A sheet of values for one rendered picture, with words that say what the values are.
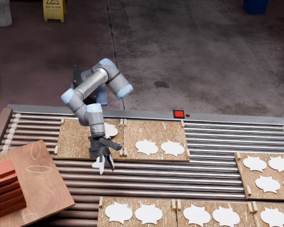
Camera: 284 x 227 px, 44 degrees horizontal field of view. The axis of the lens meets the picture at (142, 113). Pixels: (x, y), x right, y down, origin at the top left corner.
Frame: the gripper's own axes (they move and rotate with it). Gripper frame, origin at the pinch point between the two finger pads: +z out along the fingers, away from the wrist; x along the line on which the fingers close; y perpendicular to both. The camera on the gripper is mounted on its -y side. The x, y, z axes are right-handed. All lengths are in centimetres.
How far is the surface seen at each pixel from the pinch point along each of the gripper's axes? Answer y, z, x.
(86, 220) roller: 18.9, 22.4, -5.1
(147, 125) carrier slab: -5, -25, -65
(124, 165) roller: 5.6, -1.5, -37.9
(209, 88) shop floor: -34, -71, -274
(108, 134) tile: 14, -22, -44
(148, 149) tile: -8, -8, -49
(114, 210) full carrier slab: 5.5, 20.0, -11.9
